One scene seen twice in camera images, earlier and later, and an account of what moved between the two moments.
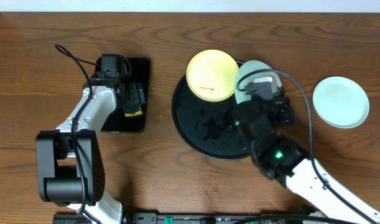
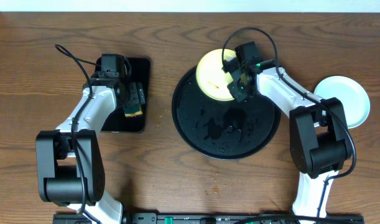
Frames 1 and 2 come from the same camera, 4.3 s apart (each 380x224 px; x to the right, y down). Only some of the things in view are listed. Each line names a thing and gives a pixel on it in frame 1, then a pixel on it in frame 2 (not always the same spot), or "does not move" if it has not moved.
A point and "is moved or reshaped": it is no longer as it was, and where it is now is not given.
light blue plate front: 341,102 does not move
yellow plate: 212,75 is moved or reshaped
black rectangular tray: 117,122 does not move
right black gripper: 282,106 → 235,93
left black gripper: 135,94 does not move
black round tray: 208,128 does not move
